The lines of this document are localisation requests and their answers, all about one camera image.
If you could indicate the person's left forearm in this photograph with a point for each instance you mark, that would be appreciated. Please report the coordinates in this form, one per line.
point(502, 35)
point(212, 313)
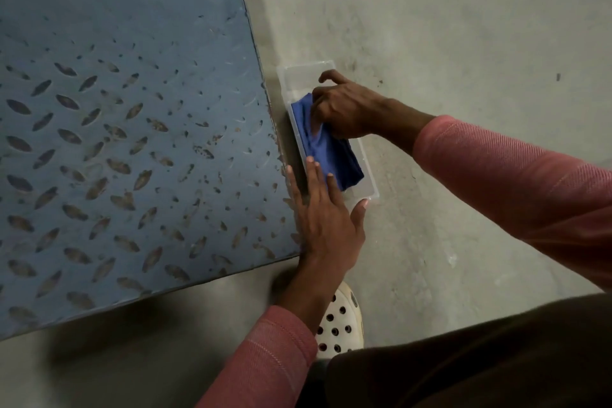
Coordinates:
point(287, 340)

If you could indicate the clear plastic box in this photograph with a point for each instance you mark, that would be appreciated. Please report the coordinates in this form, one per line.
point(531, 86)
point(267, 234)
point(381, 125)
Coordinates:
point(301, 77)

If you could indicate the white perforated clog shoe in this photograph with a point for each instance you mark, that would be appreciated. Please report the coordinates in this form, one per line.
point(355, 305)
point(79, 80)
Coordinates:
point(339, 321)

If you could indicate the person's left thumb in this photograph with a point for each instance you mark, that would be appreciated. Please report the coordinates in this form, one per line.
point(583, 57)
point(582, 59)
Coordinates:
point(360, 217)

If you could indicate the person's dark trousers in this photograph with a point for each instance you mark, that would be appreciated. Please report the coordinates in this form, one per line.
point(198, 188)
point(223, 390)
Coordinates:
point(478, 360)

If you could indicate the person's right forearm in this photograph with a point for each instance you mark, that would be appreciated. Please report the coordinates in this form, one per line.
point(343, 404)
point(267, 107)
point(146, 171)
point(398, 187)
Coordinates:
point(502, 183)

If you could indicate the person's right little finger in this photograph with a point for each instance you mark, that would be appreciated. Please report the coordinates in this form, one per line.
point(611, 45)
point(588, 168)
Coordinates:
point(334, 76)

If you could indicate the blue cloth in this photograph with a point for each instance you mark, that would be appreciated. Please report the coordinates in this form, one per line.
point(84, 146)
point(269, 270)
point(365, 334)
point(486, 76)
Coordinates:
point(330, 154)

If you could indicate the person's left hand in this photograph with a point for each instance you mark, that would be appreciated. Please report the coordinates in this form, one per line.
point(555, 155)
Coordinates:
point(325, 230)

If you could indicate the person's left middle finger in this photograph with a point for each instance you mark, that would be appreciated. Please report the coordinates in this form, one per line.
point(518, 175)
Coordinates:
point(315, 180)

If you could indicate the person's right hand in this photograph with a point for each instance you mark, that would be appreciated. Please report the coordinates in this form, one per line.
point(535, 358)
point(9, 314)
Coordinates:
point(351, 109)

